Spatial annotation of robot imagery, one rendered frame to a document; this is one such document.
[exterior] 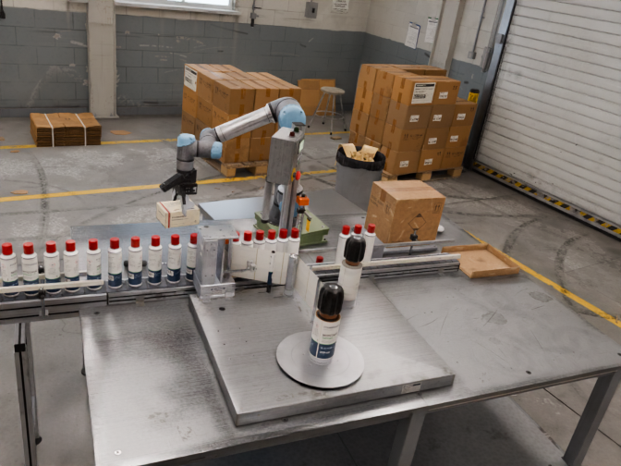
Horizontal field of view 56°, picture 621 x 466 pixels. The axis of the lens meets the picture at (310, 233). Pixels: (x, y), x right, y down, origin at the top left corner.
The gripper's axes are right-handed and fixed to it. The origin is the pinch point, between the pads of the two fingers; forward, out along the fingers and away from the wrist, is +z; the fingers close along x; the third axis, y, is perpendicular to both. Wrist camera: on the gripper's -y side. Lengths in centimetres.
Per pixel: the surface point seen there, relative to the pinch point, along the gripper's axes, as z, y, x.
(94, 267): 3, -46, -37
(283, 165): -37, 25, -45
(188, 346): 18, -24, -75
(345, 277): -2, 38, -79
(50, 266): 1, -61, -34
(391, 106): 14, 320, 226
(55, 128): 79, 20, 385
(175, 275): 8.2, -16.6, -41.6
